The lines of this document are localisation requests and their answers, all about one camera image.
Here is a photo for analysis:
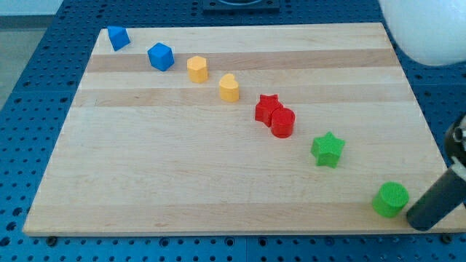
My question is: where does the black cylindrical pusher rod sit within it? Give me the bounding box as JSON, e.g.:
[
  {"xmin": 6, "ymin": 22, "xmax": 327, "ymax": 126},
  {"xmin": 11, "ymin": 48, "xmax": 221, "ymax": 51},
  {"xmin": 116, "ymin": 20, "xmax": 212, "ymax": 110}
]
[{"xmin": 406, "ymin": 164, "xmax": 465, "ymax": 231}]

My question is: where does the black end effector mount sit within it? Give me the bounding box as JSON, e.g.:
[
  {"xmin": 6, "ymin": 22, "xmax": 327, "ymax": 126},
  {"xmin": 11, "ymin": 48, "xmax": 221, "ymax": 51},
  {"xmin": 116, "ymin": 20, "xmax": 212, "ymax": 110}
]
[{"xmin": 444, "ymin": 113, "xmax": 465, "ymax": 165}]

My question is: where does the green cylinder block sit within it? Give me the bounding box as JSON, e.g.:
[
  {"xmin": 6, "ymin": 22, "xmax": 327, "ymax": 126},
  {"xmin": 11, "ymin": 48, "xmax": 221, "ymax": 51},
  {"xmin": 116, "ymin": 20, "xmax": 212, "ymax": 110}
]
[{"xmin": 372, "ymin": 181, "xmax": 409, "ymax": 218}]

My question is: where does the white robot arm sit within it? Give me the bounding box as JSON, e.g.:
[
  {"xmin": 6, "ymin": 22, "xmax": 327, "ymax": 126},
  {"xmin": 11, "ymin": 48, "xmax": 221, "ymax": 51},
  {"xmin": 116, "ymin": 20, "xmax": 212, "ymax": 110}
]
[{"xmin": 379, "ymin": 0, "xmax": 465, "ymax": 231}]

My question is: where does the green star block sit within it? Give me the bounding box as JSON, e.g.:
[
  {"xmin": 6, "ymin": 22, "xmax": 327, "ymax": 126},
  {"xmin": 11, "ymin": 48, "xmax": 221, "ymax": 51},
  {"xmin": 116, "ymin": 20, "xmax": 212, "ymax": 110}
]
[{"xmin": 310, "ymin": 132, "xmax": 346, "ymax": 168}]

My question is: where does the wooden board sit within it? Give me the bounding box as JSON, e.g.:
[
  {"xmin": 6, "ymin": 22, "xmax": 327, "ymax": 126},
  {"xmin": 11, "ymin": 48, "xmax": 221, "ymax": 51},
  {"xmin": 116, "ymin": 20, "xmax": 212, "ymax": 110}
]
[{"xmin": 23, "ymin": 23, "xmax": 446, "ymax": 237}]

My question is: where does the red cylinder block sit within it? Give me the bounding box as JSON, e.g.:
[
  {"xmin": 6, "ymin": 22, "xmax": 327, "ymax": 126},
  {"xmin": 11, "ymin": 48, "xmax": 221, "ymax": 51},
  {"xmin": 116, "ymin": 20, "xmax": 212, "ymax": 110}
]
[{"xmin": 271, "ymin": 108, "xmax": 296, "ymax": 138}]

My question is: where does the red star block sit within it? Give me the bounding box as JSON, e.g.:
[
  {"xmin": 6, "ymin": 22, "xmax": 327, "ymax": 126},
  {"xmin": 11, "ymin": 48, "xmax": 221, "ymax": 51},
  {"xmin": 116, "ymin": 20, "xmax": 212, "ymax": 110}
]
[{"xmin": 255, "ymin": 94, "xmax": 283, "ymax": 127}]

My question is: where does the yellow heart block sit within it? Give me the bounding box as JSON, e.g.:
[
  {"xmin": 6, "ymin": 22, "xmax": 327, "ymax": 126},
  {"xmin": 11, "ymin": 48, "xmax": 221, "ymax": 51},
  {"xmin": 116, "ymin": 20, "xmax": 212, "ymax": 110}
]
[{"xmin": 219, "ymin": 74, "xmax": 240, "ymax": 102}]

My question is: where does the yellow hexagon block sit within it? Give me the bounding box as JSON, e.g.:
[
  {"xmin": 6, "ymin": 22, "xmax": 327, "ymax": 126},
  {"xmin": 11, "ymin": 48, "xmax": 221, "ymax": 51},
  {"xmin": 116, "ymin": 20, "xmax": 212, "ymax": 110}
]
[{"xmin": 186, "ymin": 56, "xmax": 208, "ymax": 84}]

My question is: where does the blue cube block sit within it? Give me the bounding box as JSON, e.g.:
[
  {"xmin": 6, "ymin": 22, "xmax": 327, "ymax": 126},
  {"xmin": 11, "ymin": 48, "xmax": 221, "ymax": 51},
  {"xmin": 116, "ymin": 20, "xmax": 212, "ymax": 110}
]
[{"xmin": 147, "ymin": 42, "xmax": 174, "ymax": 71}]

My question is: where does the blue triangular prism block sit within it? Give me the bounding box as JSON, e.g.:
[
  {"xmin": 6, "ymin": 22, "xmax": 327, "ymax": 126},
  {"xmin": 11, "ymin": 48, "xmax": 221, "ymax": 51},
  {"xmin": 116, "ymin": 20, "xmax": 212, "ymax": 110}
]
[{"xmin": 107, "ymin": 25, "xmax": 130, "ymax": 51}]

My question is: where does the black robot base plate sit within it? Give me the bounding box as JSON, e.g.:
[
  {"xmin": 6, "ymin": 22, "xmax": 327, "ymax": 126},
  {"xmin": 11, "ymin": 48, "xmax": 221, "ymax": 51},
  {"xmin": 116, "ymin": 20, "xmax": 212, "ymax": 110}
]
[{"xmin": 200, "ymin": 0, "xmax": 280, "ymax": 12}]

